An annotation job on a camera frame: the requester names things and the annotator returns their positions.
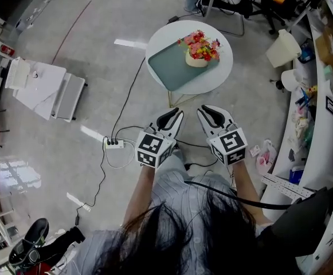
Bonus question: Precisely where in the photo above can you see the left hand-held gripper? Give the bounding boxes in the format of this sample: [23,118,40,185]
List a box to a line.
[134,107,185,170]

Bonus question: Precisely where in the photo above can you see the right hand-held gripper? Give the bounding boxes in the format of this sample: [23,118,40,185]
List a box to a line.
[197,104,248,167]

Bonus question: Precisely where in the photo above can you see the teal rectangular tray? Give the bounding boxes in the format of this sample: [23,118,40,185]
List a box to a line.
[148,42,220,93]

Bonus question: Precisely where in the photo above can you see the red and pink potted flower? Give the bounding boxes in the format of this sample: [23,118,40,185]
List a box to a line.
[177,30,223,68]

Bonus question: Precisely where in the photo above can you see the person's right forearm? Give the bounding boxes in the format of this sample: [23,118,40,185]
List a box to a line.
[229,160,273,226]

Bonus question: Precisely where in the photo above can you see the person's left forearm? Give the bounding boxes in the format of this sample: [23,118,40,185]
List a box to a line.
[122,164,159,226]

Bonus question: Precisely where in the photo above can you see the round white side table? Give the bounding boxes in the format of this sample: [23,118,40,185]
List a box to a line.
[144,19,234,109]

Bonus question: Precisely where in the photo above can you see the white power strip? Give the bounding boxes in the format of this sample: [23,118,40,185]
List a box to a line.
[104,139,126,150]

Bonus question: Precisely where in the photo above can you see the pink plastic bag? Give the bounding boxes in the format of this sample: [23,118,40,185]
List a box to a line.
[254,139,278,176]

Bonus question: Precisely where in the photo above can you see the person's striped grey shirt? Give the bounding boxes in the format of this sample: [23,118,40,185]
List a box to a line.
[68,150,270,275]

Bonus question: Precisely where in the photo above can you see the white cylindrical container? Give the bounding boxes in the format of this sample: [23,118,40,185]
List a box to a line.
[280,68,304,93]

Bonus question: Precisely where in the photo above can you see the white perforated board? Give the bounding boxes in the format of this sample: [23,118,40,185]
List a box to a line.
[261,172,315,199]

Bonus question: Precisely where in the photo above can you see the white waste bin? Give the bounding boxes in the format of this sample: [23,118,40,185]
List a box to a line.
[265,28,303,69]

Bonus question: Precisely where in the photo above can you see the blue box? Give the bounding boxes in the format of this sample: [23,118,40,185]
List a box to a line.
[288,166,306,185]

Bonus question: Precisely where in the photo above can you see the grey and white step stool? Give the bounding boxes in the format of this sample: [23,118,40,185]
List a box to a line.
[52,72,87,123]

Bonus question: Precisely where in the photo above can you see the white curved counter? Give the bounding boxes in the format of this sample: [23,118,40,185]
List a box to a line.
[260,0,333,275]

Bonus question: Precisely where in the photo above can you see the black and white printed sign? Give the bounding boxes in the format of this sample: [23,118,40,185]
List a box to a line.
[324,95,333,116]

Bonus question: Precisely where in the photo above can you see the black office chair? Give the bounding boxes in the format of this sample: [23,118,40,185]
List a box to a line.
[240,0,292,36]

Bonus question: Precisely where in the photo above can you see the white marble low table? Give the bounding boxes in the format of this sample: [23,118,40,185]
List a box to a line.
[12,60,67,121]

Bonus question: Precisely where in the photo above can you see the black bag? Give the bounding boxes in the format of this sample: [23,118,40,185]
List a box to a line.
[271,186,333,258]

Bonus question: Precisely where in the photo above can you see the brown cardboard box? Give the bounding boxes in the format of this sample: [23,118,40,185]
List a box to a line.
[314,26,333,74]

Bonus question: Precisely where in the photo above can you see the white slatted basket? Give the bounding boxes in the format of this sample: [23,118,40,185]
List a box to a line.
[5,56,31,91]

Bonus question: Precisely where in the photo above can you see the red canister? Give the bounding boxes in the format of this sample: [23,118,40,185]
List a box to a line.
[0,43,15,56]

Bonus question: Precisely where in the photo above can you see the black shoe-shaped device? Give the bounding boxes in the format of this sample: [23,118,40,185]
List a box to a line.
[8,217,51,269]

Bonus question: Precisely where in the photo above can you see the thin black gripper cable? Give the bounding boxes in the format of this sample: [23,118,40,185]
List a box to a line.
[176,139,219,169]

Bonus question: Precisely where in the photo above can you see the long thin black cable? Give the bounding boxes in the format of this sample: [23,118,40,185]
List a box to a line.
[111,57,147,143]

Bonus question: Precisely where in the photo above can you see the white looped cable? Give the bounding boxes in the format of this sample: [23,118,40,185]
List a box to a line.
[104,140,136,170]

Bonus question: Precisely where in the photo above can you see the thick black cable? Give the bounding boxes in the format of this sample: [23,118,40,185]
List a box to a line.
[183,180,295,211]

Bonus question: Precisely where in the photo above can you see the black cable with adapter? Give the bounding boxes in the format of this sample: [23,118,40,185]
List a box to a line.
[74,136,110,226]

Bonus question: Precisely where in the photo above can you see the metal frame chair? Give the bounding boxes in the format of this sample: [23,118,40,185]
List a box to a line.
[202,0,246,37]

